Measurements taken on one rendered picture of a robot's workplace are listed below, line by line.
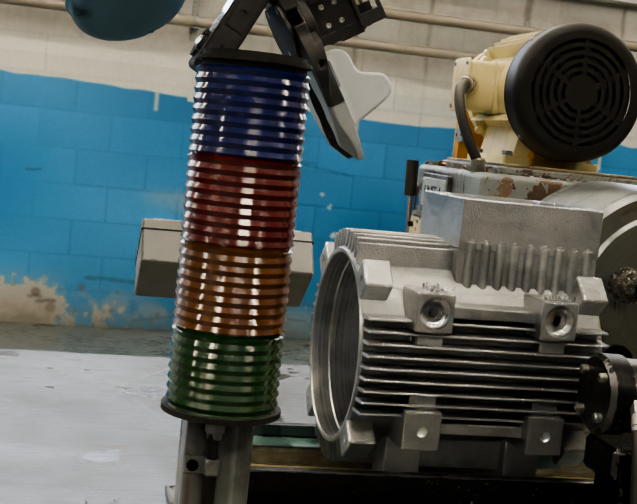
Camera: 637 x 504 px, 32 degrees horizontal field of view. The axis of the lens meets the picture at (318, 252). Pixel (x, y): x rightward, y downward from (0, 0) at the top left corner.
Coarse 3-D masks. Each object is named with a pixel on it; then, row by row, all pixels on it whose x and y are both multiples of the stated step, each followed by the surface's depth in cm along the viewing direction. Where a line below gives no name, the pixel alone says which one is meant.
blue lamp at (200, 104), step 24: (216, 72) 56; (240, 72) 55; (264, 72) 55; (288, 72) 56; (216, 96) 56; (240, 96) 55; (264, 96) 55; (288, 96) 56; (192, 120) 57; (216, 120) 56; (240, 120) 55; (264, 120) 55; (288, 120) 56; (192, 144) 57; (216, 144) 56; (240, 144) 55; (264, 144) 56; (288, 144) 56
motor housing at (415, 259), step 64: (384, 256) 88; (448, 256) 89; (320, 320) 99; (384, 320) 83; (512, 320) 85; (320, 384) 98; (384, 384) 85; (448, 384) 84; (512, 384) 86; (576, 384) 88; (448, 448) 90
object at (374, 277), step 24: (384, 264) 85; (360, 288) 85; (384, 288) 84; (576, 288) 89; (600, 288) 89; (600, 312) 89; (312, 408) 97; (360, 432) 85; (576, 432) 90; (360, 456) 86; (552, 456) 91; (576, 456) 90
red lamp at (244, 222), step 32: (192, 160) 57; (224, 160) 56; (256, 160) 56; (192, 192) 57; (224, 192) 56; (256, 192) 56; (288, 192) 57; (192, 224) 57; (224, 224) 56; (256, 224) 56; (288, 224) 57
